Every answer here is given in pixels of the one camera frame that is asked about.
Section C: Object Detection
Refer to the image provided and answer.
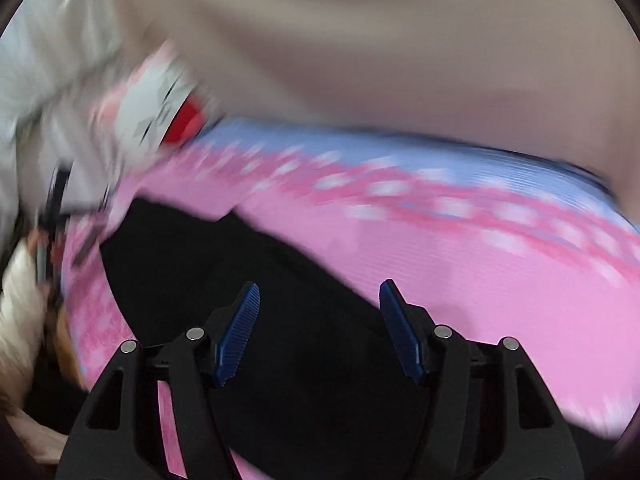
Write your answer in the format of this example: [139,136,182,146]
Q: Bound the black pants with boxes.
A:
[100,198,426,479]

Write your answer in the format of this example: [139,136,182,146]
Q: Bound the left hand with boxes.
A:
[1,229,87,466]

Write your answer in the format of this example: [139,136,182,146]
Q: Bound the pink floral bed sheet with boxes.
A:
[60,118,640,480]

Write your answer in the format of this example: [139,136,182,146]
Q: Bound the white cat face pillow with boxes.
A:
[90,41,221,157]

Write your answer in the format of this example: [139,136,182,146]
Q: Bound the silver satin cloth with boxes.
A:
[1,0,129,240]

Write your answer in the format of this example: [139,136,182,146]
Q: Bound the beige headboard cover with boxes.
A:
[111,0,639,219]

